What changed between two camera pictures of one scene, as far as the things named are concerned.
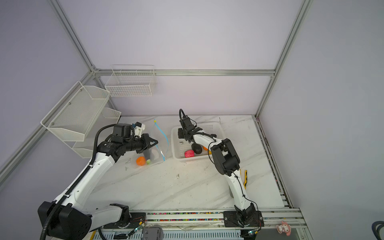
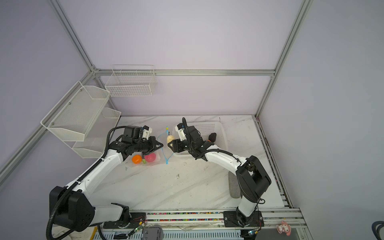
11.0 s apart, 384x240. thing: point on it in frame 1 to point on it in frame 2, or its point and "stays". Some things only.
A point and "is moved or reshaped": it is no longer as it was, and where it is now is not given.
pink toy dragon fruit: (189, 153) is moved or reshaped
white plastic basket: (179, 146) stays
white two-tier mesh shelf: (76, 119) stays
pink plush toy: (284, 227) stays
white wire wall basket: (128, 80) stays
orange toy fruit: (141, 161) is moved or reshaped
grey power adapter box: (152, 232) stays
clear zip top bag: (159, 151) to (165, 147)
